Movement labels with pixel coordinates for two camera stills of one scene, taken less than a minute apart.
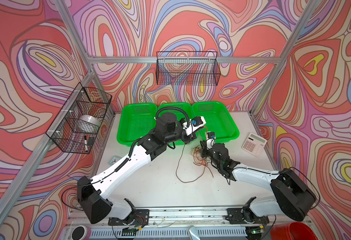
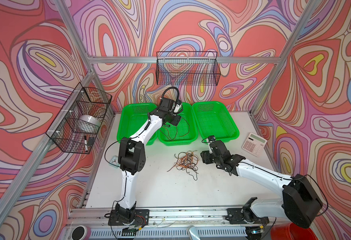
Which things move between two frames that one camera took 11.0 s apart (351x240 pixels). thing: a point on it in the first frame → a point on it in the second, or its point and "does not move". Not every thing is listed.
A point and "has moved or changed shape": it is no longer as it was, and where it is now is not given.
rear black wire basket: (187, 68) does not move
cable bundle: (196, 151) has moved or changed shape
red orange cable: (179, 161) has moved or changed shape
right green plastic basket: (218, 120) does not move
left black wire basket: (76, 127) does not move
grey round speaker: (79, 233) does not move
